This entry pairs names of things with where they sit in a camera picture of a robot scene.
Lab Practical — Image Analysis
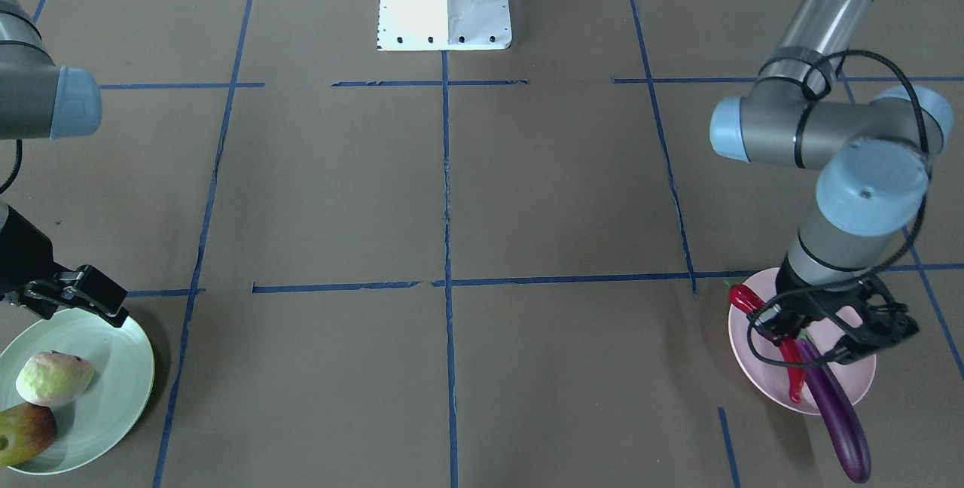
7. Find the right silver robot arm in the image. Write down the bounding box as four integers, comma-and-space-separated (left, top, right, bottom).
1, 0, 130, 328

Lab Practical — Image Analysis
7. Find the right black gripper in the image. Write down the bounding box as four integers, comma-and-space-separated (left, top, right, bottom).
1, 203, 130, 329

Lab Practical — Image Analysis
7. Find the purple eggplant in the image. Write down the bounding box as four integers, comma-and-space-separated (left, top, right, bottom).
795, 340, 872, 483

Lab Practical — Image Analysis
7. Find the light green plate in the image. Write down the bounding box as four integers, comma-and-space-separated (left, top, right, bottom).
1, 310, 155, 475

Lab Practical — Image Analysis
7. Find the pale pink peach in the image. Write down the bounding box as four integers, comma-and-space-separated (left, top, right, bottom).
15, 351, 94, 407

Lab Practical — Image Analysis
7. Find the red yellow pomegranate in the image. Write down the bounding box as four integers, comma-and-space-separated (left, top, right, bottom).
1, 402, 58, 467

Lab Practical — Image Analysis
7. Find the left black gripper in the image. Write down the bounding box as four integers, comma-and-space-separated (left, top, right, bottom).
774, 257, 867, 345

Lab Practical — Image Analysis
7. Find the red chili pepper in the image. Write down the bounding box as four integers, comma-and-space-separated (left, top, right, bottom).
729, 283, 805, 404

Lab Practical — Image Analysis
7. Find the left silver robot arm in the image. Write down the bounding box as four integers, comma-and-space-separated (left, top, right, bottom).
710, 0, 953, 364

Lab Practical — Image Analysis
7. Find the pink plate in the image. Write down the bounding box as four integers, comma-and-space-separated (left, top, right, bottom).
728, 267, 877, 416

